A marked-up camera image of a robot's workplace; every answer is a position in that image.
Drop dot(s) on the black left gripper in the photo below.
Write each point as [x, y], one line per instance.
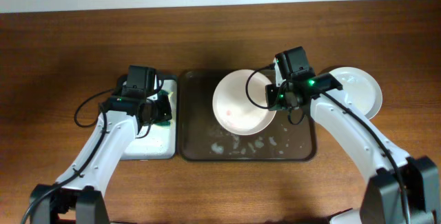
[165, 110]

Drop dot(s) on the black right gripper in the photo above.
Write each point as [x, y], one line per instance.
[272, 97]

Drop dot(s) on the green yellow sponge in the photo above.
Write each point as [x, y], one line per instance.
[163, 109]

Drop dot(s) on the pink plate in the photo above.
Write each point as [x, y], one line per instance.
[239, 102]

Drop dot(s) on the grey-green plate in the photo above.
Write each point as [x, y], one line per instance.
[363, 89]

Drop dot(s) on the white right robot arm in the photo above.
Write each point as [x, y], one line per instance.
[400, 188]

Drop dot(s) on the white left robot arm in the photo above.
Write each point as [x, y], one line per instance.
[116, 137]

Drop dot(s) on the black small tray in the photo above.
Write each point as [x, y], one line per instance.
[174, 113]

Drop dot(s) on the white cloth in tray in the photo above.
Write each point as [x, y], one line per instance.
[155, 141]

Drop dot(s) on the brown large tray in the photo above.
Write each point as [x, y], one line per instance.
[202, 138]

